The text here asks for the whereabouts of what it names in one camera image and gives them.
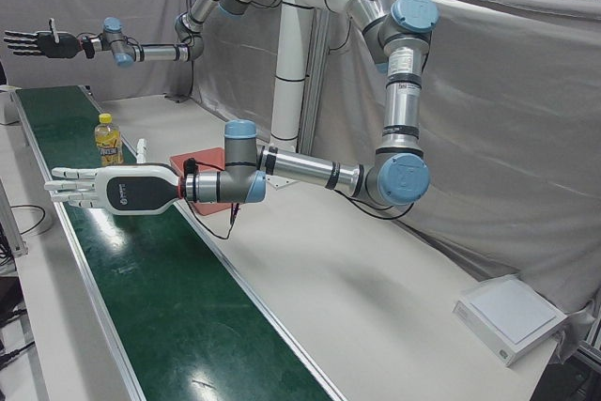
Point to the aluminium table leg profile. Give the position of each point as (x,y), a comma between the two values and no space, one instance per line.
(589,344)

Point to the UR5e robot arm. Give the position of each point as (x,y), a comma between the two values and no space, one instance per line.
(159,51)
(404,105)

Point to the pink plastic basket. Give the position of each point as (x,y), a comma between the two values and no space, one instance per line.
(206,159)

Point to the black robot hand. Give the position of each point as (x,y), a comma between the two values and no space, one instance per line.
(58,45)

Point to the yellow cap juice bottle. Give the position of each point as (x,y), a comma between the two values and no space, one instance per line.
(109,143)

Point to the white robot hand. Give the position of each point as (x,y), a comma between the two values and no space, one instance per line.
(136,187)

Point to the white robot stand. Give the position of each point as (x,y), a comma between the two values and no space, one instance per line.
(291,67)

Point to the grey curtain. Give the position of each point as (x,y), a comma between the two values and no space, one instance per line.
(507,128)

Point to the green conveyor belt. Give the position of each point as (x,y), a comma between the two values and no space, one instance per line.
(164,302)

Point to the aluminium profile post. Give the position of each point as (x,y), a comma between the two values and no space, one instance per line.
(11,222)

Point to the flat white box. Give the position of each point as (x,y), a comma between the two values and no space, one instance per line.
(509,314)

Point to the white conveyor end box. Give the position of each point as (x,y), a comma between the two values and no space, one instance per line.
(7,105)

